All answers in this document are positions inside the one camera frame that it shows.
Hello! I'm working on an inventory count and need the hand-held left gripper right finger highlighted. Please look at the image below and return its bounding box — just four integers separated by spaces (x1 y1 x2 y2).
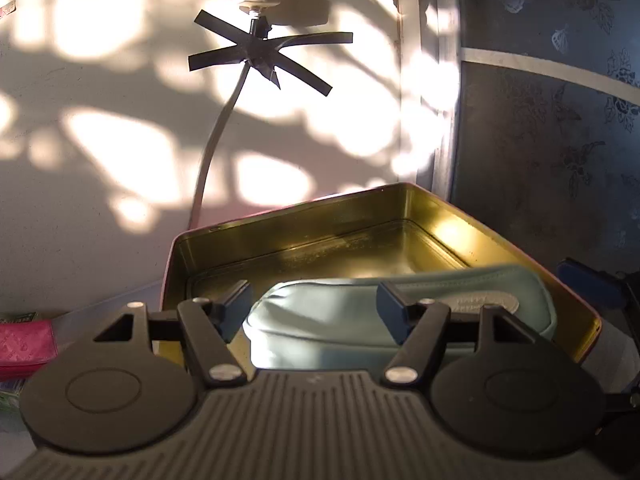
376 281 548 391

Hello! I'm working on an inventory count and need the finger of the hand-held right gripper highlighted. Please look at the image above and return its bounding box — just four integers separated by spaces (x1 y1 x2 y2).
556 257 640 312

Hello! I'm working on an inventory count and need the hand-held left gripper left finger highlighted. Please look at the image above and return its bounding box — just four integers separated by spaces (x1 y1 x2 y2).
92 280 253 389

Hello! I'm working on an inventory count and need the light blue zipper pouch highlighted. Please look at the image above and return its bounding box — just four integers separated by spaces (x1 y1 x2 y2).
242 264 558 368

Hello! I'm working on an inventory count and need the rectangular metal tin box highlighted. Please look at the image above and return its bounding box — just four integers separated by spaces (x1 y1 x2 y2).
159 182 603 367

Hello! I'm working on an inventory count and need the blue floral window film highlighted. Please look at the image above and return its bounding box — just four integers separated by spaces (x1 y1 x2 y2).
449 0 640 283

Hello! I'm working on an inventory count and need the pink wallet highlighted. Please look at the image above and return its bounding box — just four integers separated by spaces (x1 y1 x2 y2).
0 320 60 381

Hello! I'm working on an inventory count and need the black tape cross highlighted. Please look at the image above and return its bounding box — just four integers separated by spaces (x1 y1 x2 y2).
187 9 354 97

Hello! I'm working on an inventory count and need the white power cable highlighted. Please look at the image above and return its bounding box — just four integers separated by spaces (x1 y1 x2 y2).
187 60 249 233

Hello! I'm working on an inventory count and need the white window frame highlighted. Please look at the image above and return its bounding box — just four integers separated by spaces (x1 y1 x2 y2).
395 0 463 202

